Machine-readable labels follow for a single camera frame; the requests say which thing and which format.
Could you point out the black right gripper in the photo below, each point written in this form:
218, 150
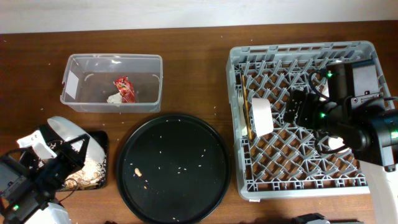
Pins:
306, 109

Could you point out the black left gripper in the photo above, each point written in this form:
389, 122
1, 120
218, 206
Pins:
61, 162

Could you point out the grey bowl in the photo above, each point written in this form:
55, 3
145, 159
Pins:
68, 130

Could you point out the white cup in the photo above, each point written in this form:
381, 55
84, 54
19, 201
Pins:
335, 145

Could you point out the pink bowl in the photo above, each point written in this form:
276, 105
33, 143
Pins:
262, 114

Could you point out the wooden chopstick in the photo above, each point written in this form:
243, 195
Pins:
246, 109

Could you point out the white tissue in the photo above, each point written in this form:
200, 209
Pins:
116, 98

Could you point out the red snack wrapper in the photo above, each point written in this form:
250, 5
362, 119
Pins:
126, 89

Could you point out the white plastic fork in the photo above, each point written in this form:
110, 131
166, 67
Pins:
243, 124

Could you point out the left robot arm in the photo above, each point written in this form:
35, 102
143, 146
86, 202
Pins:
29, 191

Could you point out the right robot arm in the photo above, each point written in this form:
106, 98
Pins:
345, 101

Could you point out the grey dishwasher rack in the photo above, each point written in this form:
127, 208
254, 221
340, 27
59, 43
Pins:
291, 161

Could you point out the food scraps and rice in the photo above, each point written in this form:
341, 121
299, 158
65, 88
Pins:
91, 176

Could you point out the black rectangular tray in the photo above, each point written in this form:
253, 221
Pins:
102, 138

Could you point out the clear plastic bin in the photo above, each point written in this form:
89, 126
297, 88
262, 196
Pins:
88, 82

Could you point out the peanut on tray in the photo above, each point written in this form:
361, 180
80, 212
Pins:
137, 172

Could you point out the round black tray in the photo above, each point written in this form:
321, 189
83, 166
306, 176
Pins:
185, 166

